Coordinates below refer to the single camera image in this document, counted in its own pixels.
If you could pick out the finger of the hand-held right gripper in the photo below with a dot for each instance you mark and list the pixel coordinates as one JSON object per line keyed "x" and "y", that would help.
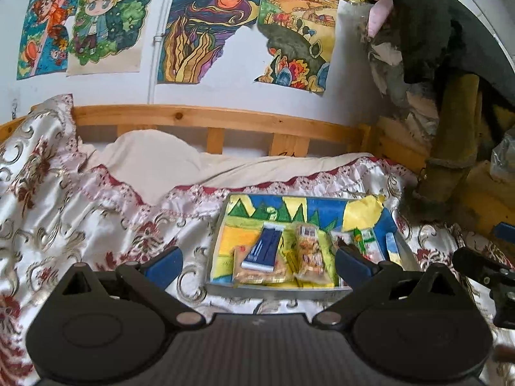
{"x": 474, "y": 263}
{"x": 506, "y": 231}

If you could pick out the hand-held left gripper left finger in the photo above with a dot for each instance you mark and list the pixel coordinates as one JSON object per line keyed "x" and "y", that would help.
{"x": 165, "y": 267}

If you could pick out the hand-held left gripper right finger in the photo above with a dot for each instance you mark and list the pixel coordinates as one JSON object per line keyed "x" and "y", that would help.
{"x": 349, "y": 263}

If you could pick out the dark snack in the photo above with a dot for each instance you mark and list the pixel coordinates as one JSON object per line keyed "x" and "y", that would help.
{"x": 344, "y": 243}

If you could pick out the green sausage stick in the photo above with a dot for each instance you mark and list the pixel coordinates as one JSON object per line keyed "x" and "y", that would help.
{"x": 357, "y": 237}

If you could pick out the mixed nut packet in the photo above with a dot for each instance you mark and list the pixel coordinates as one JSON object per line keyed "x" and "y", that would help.
{"x": 312, "y": 255}

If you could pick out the dark blue snack packet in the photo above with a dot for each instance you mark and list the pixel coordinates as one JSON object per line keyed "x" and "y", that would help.
{"x": 263, "y": 247}

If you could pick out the grey metal tray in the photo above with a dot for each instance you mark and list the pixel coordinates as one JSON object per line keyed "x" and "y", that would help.
{"x": 261, "y": 291}

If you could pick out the rice cracker packet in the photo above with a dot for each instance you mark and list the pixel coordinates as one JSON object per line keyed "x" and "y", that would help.
{"x": 257, "y": 276}

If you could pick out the yellow snack packet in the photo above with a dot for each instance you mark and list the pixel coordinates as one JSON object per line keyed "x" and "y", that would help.
{"x": 287, "y": 260}

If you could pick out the clear plastic bag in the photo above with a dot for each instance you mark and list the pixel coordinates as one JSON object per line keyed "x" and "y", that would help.
{"x": 505, "y": 157}

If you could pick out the colourful drawing tray liner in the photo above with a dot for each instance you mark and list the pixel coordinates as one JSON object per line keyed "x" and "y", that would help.
{"x": 249, "y": 217}

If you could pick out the cream bed sheet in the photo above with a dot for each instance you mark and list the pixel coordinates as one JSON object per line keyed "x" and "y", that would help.
{"x": 153, "y": 161}

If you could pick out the olive brown garment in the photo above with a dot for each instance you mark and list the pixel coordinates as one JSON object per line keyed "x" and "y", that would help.
{"x": 450, "y": 136}

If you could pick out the floral printed blanket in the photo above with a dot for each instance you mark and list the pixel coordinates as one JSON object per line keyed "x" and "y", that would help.
{"x": 48, "y": 193}

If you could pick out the grey furry garment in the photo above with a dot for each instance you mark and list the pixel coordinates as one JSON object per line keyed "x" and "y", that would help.
{"x": 390, "y": 60}

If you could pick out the black garment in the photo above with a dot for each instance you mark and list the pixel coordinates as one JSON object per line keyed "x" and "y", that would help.
{"x": 426, "y": 16}

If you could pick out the pink cloth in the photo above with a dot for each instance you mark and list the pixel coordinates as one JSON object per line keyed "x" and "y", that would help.
{"x": 380, "y": 12}

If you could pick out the wooden bed frame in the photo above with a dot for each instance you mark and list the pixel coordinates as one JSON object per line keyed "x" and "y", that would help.
{"x": 181, "y": 117}

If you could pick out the landscape wall poster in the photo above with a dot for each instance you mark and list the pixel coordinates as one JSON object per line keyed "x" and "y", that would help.
{"x": 297, "y": 40}

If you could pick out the swirl pattern wall poster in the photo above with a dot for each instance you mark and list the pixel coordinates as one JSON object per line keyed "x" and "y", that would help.
{"x": 201, "y": 20}

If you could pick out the blond cartoon wall poster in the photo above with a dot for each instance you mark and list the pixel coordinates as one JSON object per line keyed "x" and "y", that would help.
{"x": 108, "y": 20}

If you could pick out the orange-haired cartoon wall poster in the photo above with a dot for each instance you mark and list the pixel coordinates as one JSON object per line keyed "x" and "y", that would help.
{"x": 44, "y": 28}

